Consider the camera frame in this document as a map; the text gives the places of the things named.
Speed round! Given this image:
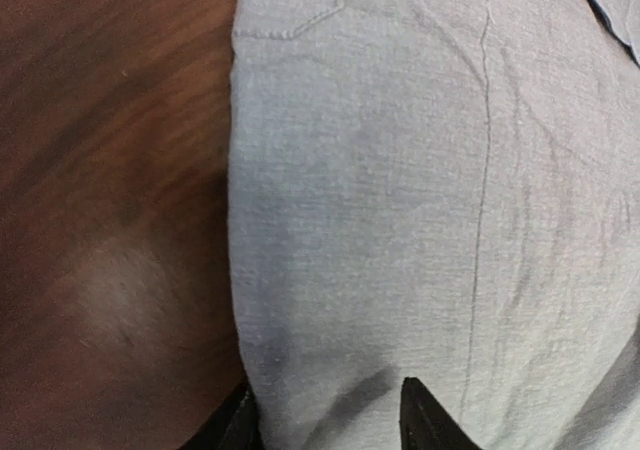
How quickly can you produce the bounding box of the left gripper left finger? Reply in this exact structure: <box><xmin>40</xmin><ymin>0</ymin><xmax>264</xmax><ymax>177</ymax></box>
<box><xmin>180</xmin><ymin>387</ymin><xmax>263</xmax><ymax>450</ymax></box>

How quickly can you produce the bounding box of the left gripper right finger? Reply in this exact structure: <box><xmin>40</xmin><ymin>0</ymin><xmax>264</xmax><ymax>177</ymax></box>
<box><xmin>399</xmin><ymin>377</ymin><xmax>480</xmax><ymax>450</ymax></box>

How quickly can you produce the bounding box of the grey long sleeve shirt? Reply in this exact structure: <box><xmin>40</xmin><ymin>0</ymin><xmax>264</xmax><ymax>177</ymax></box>
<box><xmin>229</xmin><ymin>0</ymin><xmax>639</xmax><ymax>449</ymax></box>

